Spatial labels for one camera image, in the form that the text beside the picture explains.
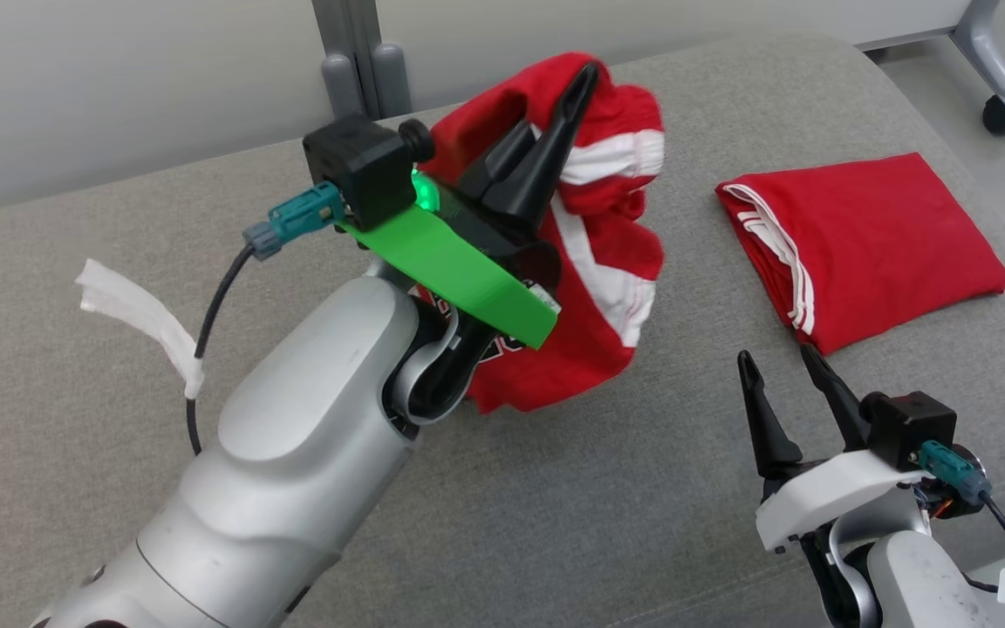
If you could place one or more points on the teal right camera connector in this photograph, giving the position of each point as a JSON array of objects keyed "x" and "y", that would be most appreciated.
[{"x": 947, "y": 462}]

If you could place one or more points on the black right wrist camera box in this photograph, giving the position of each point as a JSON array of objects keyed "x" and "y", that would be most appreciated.
[{"x": 912, "y": 427}]

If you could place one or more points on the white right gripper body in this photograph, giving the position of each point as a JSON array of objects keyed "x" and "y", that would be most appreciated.
[{"x": 825, "y": 497}]

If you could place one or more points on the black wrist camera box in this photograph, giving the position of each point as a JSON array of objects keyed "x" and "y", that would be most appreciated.
[
  {"x": 912, "y": 427},
  {"x": 363, "y": 166}
]

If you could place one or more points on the white tape strip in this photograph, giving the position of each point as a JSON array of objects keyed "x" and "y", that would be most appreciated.
[{"x": 145, "y": 314}]

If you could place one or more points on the grey frame leg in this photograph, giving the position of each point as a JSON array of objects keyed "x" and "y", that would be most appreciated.
[{"x": 991, "y": 61}]

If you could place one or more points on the black caster wheel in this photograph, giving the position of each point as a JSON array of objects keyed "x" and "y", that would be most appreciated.
[{"x": 1002, "y": 116}]

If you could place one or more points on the red basketball jersey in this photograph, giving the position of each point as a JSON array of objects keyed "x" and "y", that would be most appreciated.
[{"x": 886, "y": 244}]

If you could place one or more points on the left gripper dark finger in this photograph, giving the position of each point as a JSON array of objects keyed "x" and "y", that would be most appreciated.
[
  {"x": 498, "y": 161},
  {"x": 546, "y": 166}
]

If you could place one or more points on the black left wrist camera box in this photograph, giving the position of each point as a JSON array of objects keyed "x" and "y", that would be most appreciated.
[{"x": 363, "y": 166}]

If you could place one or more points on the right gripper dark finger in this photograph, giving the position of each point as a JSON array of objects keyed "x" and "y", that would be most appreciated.
[
  {"x": 843, "y": 406},
  {"x": 769, "y": 432}
]

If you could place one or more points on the grey metal post red sticker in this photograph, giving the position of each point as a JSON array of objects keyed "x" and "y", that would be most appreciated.
[{"x": 350, "y": 35}]

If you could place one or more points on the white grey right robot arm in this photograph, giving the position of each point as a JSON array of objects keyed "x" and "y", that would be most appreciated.
[{"x": 912, "y": 584}]

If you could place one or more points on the red shorts white stripes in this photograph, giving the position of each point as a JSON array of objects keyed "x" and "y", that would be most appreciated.
[{"x": 598, "y": 349}]

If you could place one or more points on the teal left camera connector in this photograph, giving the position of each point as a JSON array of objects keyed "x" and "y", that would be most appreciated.
[{"x": 302, "y": 216}]

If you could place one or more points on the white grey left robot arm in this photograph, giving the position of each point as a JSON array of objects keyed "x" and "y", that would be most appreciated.
[{"x": 293, "y": 453}]

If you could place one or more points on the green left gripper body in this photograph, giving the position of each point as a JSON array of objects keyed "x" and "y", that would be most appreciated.
[{"x": 450, "y": 262}]

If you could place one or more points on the teal camera connector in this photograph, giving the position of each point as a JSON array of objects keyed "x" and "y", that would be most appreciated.
[
  {"x": 302, "y": 216},
  {"x": 947, "y": 462}
]

